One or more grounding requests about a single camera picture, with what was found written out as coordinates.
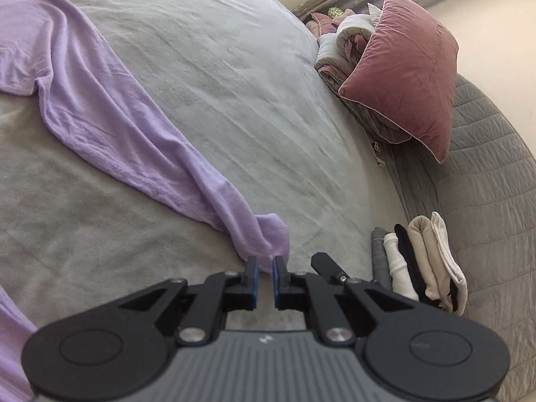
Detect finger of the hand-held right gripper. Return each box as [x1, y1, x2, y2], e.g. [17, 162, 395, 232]
[311, 252, 363, 283]

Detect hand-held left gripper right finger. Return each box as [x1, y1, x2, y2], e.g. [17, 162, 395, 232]
[271, 257, 414, 344]

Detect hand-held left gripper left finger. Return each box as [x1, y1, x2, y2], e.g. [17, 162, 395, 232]
[117, 257, 259, 342]

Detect purple pants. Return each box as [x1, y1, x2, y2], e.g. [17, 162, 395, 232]
[0, 0, 290, 402]

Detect stack of folded clothes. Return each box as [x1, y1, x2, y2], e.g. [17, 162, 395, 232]
[394, 223, 459, 313]

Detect grey folded garment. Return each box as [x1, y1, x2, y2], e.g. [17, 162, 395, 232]
[371, 227, 392, 289]

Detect beige folded garment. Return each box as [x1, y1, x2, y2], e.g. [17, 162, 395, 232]
[407, 215, 455, 302]

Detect grey quilted headboard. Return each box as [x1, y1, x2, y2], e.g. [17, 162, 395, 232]
[373, 73, 536, 398]

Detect large pink pillow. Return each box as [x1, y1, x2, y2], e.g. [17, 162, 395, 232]
[338, 0, 460, 164]

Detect folded grey quilt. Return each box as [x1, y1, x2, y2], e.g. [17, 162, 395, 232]
[314, 2, 413, 145]

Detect small pink pillow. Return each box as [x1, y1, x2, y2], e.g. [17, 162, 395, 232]
[306, 12, 342, 36]

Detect beige tassel cord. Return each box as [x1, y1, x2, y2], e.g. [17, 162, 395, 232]
[372, 141, 388, 168]

